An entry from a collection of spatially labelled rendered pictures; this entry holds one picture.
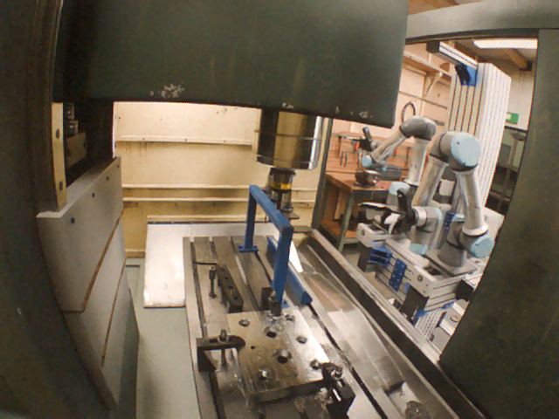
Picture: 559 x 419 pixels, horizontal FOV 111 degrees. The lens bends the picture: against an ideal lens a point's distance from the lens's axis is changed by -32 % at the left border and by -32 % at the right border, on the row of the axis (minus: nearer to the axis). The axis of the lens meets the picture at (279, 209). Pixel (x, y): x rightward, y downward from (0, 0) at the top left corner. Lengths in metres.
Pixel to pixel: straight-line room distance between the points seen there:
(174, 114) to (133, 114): 0.23
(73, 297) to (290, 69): 0.55
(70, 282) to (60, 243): 0.07
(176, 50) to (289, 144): 0.29
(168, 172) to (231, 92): 1.22
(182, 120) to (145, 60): 1.14
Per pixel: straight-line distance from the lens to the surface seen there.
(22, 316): 0.45
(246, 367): 0.74
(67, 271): 0.50
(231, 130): 1.66
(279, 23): 0.55
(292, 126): 0.59
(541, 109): 0.96
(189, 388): 1.15
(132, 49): 0.52
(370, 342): 1.29
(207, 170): 1.68
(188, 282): 1.17
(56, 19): 0.47
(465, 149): 1.09
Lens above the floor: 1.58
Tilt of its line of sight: 20 degrees down
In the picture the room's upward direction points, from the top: 7 degrees clockwise
